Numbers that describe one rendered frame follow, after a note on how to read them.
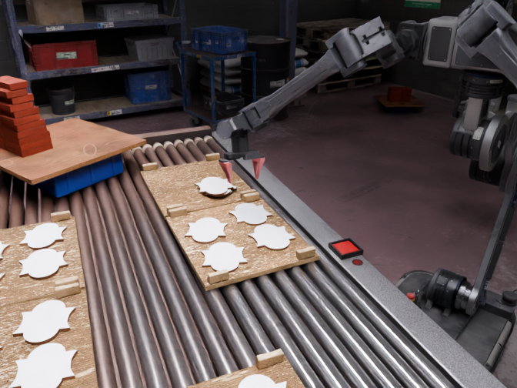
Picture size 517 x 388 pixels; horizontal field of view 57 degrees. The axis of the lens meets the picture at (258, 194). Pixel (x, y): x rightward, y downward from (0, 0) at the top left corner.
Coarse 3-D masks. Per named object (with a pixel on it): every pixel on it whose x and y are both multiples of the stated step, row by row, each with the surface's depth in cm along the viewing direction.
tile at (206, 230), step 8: (192, 224) 152; (200, 224) 152; (208, 224) 152; (216, 224) 152; (224, 224) 152; (192, 232) 147; (200, 232) 147; (208, 232) 147; (216, 232) 147; (200, 240) 143; (208, 240) 143
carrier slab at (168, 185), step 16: (144, 176) 187; (160, 176) 187; (176, 176) 187; (192, 176) 187; (208, 176) 187; (224, 176) 187; (160, 192) 174; (176, 192) 174; (192, 192) 174; (160, 208) 163; (192, 208) 163; (208, 208) 164
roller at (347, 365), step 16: (176, 144) 225; (192, 160) 206; (288, 288) 127; (304, 304) 121; (304, 320) 118; (320, 320) 115; (320, 336) 112; (336, 336) 111; (336, 352) 106; (352, 368) 102; (352, 384) 100; (368, 384) 98
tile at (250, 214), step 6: (240, 204) 164; (246, 204) 164; (252, 204) 164; (240, 210) 160; (246, 210) 160; (252, 210) 160; (258, 210) 160; (264, 210) 160; (240, 216) 156; (246, 216) 156; (252, 216) 156; (258, 216) 156; (264, 216) 156; (270, 216) 158; (240, 222) 154; (246, 222) 153; (252, 222) 153; (258, 222) 153; (264, 222) 154
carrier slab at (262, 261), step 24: (168, 216) 158; (192, 216) 158; (216, 216) 158; (192, 240) 145; (216, 240) 145; (240, 240) 145; (192, 264) 134; (240, 264) 133; (264, 264) 133; (288, 264) 134
